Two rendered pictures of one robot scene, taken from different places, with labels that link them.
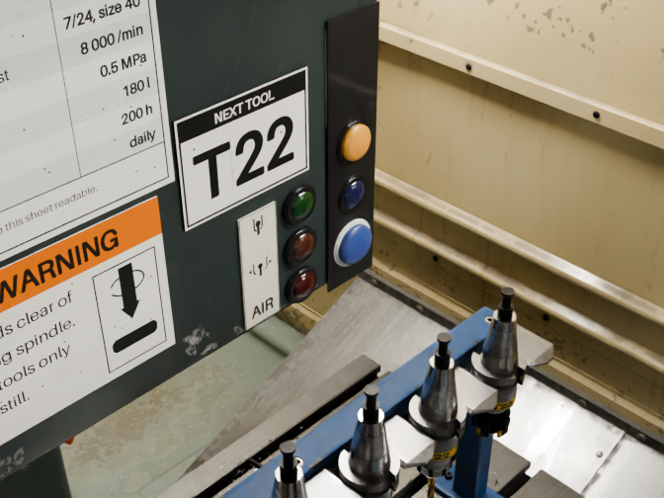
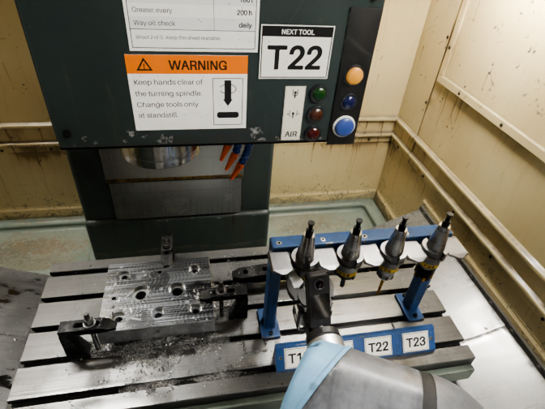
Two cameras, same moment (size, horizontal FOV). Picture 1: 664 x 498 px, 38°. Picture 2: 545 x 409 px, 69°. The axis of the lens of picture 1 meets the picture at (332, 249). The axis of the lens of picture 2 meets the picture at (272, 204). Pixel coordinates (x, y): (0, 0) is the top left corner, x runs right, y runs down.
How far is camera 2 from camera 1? 25 cm
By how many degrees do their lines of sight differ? 25
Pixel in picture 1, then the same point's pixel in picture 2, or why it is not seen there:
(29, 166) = (192, 15)
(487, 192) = (487, 188)
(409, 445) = (372, 256)
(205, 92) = (279, 16)
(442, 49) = (492, 114)
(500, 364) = (434, 246)
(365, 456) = (347, 247)
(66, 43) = not seen: outside the picture
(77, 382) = (199, 121)
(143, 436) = not seen: hidden behind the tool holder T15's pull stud
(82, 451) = (285, 227)
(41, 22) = not seen: outside the picture
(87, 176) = (216, 31)
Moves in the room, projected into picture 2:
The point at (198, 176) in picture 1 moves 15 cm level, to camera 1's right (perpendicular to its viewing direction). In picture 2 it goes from (268, 55) to (374, 86)
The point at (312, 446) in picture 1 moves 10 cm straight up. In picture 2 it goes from (332, 237) to (340, 204)
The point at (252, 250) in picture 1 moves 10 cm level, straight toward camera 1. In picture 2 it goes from (290, 104) to (255, 130)
